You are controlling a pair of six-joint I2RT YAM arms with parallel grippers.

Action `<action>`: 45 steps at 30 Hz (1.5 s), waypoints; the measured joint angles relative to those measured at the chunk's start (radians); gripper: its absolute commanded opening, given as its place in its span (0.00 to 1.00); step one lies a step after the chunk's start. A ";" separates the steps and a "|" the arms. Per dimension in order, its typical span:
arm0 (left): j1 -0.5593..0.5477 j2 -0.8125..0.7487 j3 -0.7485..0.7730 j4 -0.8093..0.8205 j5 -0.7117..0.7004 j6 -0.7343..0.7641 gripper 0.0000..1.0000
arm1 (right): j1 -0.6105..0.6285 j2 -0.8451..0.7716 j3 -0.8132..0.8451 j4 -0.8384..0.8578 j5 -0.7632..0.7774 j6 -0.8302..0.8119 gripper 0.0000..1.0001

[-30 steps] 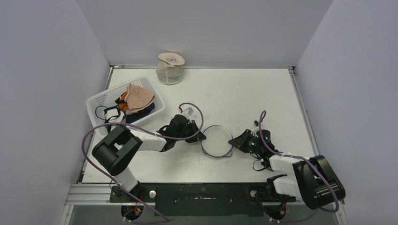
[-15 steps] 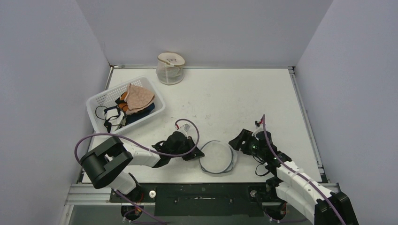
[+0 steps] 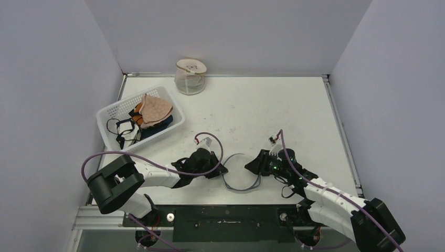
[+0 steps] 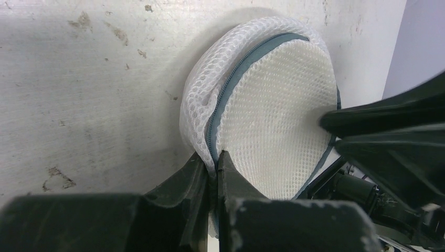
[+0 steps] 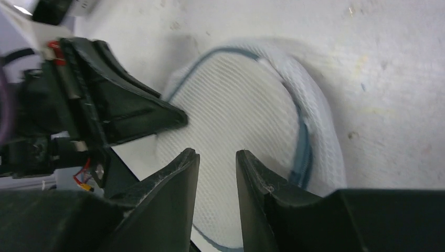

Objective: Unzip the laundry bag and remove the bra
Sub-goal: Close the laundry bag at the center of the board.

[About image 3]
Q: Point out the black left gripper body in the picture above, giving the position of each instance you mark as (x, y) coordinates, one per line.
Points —
(211, 164)

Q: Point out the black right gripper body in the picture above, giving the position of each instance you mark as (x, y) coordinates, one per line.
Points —
(259, 164)

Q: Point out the beige lace bra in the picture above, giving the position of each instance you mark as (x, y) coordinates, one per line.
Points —
(154, 110)

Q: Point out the white mesh bag beige trim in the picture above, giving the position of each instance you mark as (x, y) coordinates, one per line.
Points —
(190, 76)

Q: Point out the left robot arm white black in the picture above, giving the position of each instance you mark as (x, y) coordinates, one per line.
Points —
(115, 186)

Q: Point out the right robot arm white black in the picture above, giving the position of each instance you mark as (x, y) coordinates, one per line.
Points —
(369, 223)

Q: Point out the navy blue bra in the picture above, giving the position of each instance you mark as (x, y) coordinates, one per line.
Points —
(150, 131)

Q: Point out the white perforated plastic basket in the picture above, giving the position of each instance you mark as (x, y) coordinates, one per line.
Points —
(120, 109)

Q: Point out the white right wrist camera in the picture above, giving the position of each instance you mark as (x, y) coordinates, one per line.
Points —
(276, 145)

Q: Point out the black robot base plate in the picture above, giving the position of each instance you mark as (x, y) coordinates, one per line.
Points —
(285, 234)

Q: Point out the aluminium front frame rail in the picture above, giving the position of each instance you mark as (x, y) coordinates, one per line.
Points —
(104, 217)

